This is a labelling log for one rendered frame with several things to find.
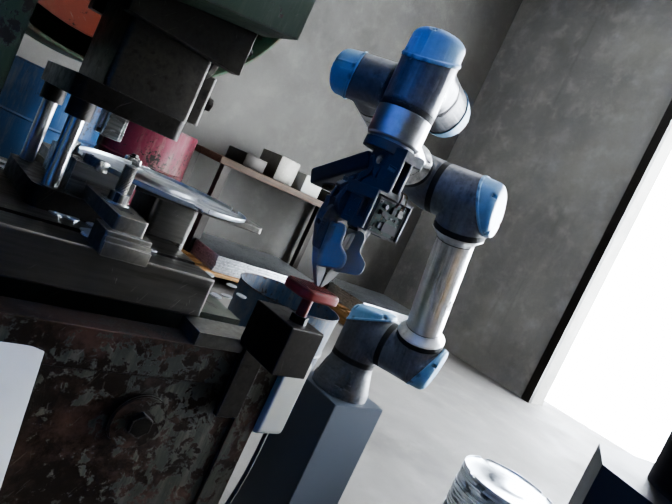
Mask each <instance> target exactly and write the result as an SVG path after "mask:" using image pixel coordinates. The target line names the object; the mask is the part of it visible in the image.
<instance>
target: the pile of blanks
mask: <svg viewBox="0 0 672 504"><path fill-rule="evenodd" d="M442 504H507V503H505V502H504V501H502V500H500V499H499V498H498V497H496V496H495V495H493V494H492V493H491V492H489V491H488V490H487V489H485V488H484V487H483V486H482V485H481V484H480V483H479V482H478V481H476V479H475V478H474V477H473V476H472V475H471V474H470V473H469V471H468V470H467V468H466V467H465V464H464V461H463V462H462V466H461V468H460V470H459V472H458V473H457V474H456V476H455V479H454V480H453V483H452V486H451V487H450V489H449V491H448V493H447V496H446V497H445V500H444V501H443V503H442Z"/></svg>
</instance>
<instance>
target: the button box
mask: <svg viewBox="0 0 672 504"><path fill-rule="evenodd" d="M310 370H311V365H310V367H309V369H308V371H307V374H306V376H305V378H304V379H298V378H291V377H283V376H277V378H276V380H275V383H274V385H273V387H272V389H271V391H270V393H269V395H268V398H267V400H266V402H265V404H264V406H263V408H262V410H261V413H260V415H259V417H258V419H257V421H256V423H255V426H254V428H253V432H255V433H263V435H262V437H261V439H260V442H259V444H258V446H257V448H256V450H255V452H254V454H253V456H252V458H251V460H250V462H249V464H248V465H247V467H246V469H245V471H244V473H243V475H242V476H241V478H240V480H239V482H238V483H237V485H236V487H235V489H234V490H233V492H232V493H231V495H230V496H229V498H228V499H227V501H226V502H225V504H231V502H232V501H233V499H234V498H235V496H236V494H237V493H238V491H239V490H240V488H241V486H242V485H243V483H244V481H245V479H246V478H247V476H248V474H249V472H250V470H251V468H252V467H253V465H254V463H255V461H256V459H257V457H258V455H259V453H260V451H261V449H262V447H263V445H264V442H265V440H266V438H267V436H268V434H269V433H271V434H279V433H281V431H282V430H283V428H284V426H285V423H286V421H287V419H288V417H289V415H290V413H291V411H292V408H293V406H294V404H295V402H296V400H297V398H298V396H299V394H300V391H301V389H302V387H303V385H304V383H305V381H306V379H307V377H308V374H309V372H310Z"/></svg>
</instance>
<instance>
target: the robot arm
mask: <svg viewBox="0 0 672 504"><path fill-rule="evenodd" d="M464 55H465V47H464V45H463V43H462V42H461V41H460V40H459V39H458V38H456V37H455V36H454V35H452V34H450V33H449V32H447V31H444V30H442V29H439V28H435V27H431V26H423V27H419V28H417V29H416V30H415V31H414V32H413V34H412V36H411V38H410V40H409V42H408V44H407V46H406V47H405V49H404V50H402V56H401V58H400V60H399V62H398V63H397V62H394V61H391V60H388V59H385V58H381V57H378V56H375V55H372V54H369V53H368V52H367V51H365V52H362V51H358V50H354V49H346V50H343V51H342V52H341V53H340V54H339V55H338V56H337V57H336V59H335V61H334V62H333V65H332V67H331V71H330V86H331V89H332V91H333V92H334V93H335V94H337V95H340V96H342V97H343V98H344V99H350V100H352V101H353V102H354V104H355V106H356V107H357V109H358V111H359V113H360V115H361V116H362V118H363V120H364V122H365V123H366V125H367V127H368V128H367V129H368V132H369V133H370V134H367V135H366V137H365V140H364V142H363V144H364V145H365V146H366V147H368V148H370V149H371V150H373V152H371V151H369V150H368V151H365V152H362V153H358V154H355V155H352V156H349V157H346V158H343V159H340V160H337V161H333V162H330V163H327V164H324V165H321V166H318V167H315V168H312V170H311V178H310V182H311V183H312V184H314V185H316V186H318V187H320V188H322V189H325V190H327V191H329V192H331V193H330V195H329V194H327V195H326V198H325V201H324V203H323V204H322V206H321V207H320V209H319V211H318V213H317V216H316V219H315V223H314V231H313V240H312V245H313V252H312V266H313V277H314V283H315V285H316V286H319V287H323V286H325V285H326V284H328V283H329V282H330V281H331V280H332V279H334V278H335V277H336V276H337V274H338V273H345V274H351V275H359V274H361V273H362V272H363V270H364V268H365V261H364V259H363V257H362V256H361V248H362V246H363V244H364V242H365V240H366V239H367V237H368V236H369V234H370V233H371V234H373V235H375V236H377V237H379V238H381V239H383V240H388V241H390V242H392V241H394V242H396V243H397V241H398V238H399V236H400V234H401V232H402V230H403V228H404V226H405V224H406V222H407V219H408V217H409V215H410V213H411V211H412V209H413V207H412V206H410V205H408V204H407V202H408V199H409V200H410V201H411V202H412V203H414V204H415V205H416V206H418V207H419V208H421V209H423V210H425V211H427V212H430V213H432V214H434V215H435V220H434V223H433V227H434V229H435V231H436V233H437V235H436V238H435V241H434V244H433V247H432V250H431V253H430V256H429V259H428V261H427V264H426V267H425V270H424V273H423V276H422V279H421V282H420V285H419V287H418V290H417V293H416V296H415V299H414V302H413V305H412V308H411V311H410V314H409V316H408V319H407V320H405V321H402V322H401V323H400V324H399V325H398V324H397V323H396V322H397V316H395V315H393V314H391V313H389V312H387V311H384V310H381V309H378V308H375V307H372V306H369V305H364V304H356V305H355V306H353V308H352V310H351V311H350V313H349V315H348V317H346V321H345V324H344V326H343V328H342V330H341V332H340V334H339V336H338V338H337V340H336V343H335V345H334V347H333V349H332V351H331V353H330V354H329V355H328V356H327V357H326V358H325V359H324V360H323V362H322V363H321V364H320V365H319V366H318V367H317V368H316V369H315V371H314V373H313V376H312V379H313V381H314V382H315V383H316V384H317V385H318V386H319V387H320V388H321V389H323V390H324V391H325V392H327V393H329V394H330V395H332V396H334V397H336V398H338V399H340V400H343V401H345V402H348V403H352V404H357V405H361V404H364V403H365V402H366V400H367V397H368V395H369V386H370V380H371V374H372V371H373V369H374V367H375V365H376V366H378V367H380V368H382V369H383V370H385V371H387V372H388V373H390V374H392V375H393V376H395V377H397V378H398V379H400V380H402V381H404V382H405V383H406V384H407V385H408V384H409V385H411V386H412V387H414V388H416V389H419V390H422V389H425V388H426V387H427V386H428V385H429V384H430V383H431V381H432V380H433V379H434V377H435V376H436V375H437V373H438V372H439V370H440V369H441V367H442V366H443V364H444V362H445V361H446V359H447V357H448V351H446V349H443V346H444V344H445V338H444V335H443V334H442V330H443V328H444V325H445V323H446V320H447V317H448V315H449V312H450V310H451V307H452V304H453V302H454V299H455V297H456V294H457V291H458V289H459V286H460V283H461V281H462V278H463V276H464V273H465V270H466V268H467V265H468V263H469V260H470V257H471V255H472V252H473V250H474V247H475V246H478V245H480V244H482V243H484V241H485V238H491V237H493V236H494V235H495V233H496V232H497V230H498V228H499V225H500V223H501V221H502V218H503V215H504V211H505V207H506V201H507V191H506V188H505V186H504V185H503V184H502V183H500V182H498V181H496V180H494V179H491V178H490V177H489V176H487V175H481V174H479V173H476V172H474V171H471V170H468V169H466V168H463V167H461V166H458V165H455V164H453V163H450V162H448V161H446V160H443V159H440V158H438V157H436V156H434V155H432V154H431V153H430V151H429V150H428V149H427V148H426V147H425V146H424V145H423V143H424V141H425V139H426V137H427V134H428V132H429V133H431V134H433V135H435V136H437V137H442V138H446V137H451V136H454V135H456V134H458V133H459V132H460V131H462V130H463V129H464V127H465V126H466V125H467V123H468V121H469V118H470V104H469V100H468V96H467V94H466V92H465V91H464V90H463V89H462V87H461V85H460V83H459V81H458V78H457V76H456V74H457V72H458V70H459V69H460V68H461V63H462V60H463V58H464ZM401 193H402V197H400V194H401ZM404 195H405V196H406V200H405V199H404V198H403V197H404ZM404 217H405V218H404ZM403 219H404V220H403ZM342 220H346V221H347V225H348V226H350V227H351V229H350V228H348V229H346V226H345V225H344V224H343V223H338V221H342ZM402 221H403V222H402ZM401 223H402V224H401ZM400 225H401V226H400ZM399 227H400V228H399ZM398 229H399V230H398ZM397 231H398V232H397ZM396 233H397V234H396Z"/></svg>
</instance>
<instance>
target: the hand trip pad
mask: <svg viewBox="0 0 672 504"><path fill-rule="evenodd" d="M284 284H285V286H286V287H287V288H289V289H290V290H291V291H293V292H294V293H296V294H297V295H298V296H300V297H302V300H301V302H300V304H299V307H298V309H297V311H296V314H297V315H299V316H301V317H304V318H306V317H307V314H308V312H309V310H310V308H311V306H312V304H313V302H315V303H319V304H322V305H326V306H329V307H336V306H337V304H338V302H339V298H338V297H337V296H336V295H334V294H333V293H331V292H330V291H328V290H327V289H325V288H324V287H319V286H316V285H315V283H314V282H310V281H307V280H304V279H301V278H297V277H294V276H291V275H290V276H288V277H287V278H286V280H285V283H284Z"/></svg>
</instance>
